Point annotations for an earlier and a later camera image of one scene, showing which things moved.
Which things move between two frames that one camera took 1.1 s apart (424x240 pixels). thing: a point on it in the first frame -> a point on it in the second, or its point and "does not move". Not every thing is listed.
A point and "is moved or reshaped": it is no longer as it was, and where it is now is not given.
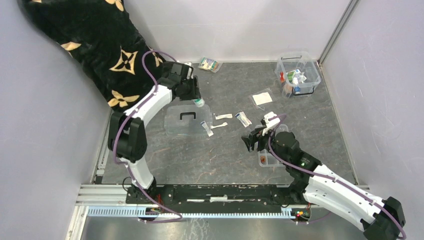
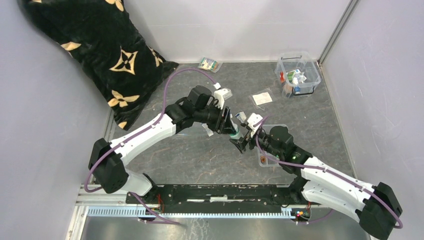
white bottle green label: [199, 102] is moved or reshaped
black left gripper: [195, 93] -> [223, 125]
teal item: [296, 77] does not move
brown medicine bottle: [289, 89] does not move
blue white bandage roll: [297, 90] does not move
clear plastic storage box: [296, 74] does not move
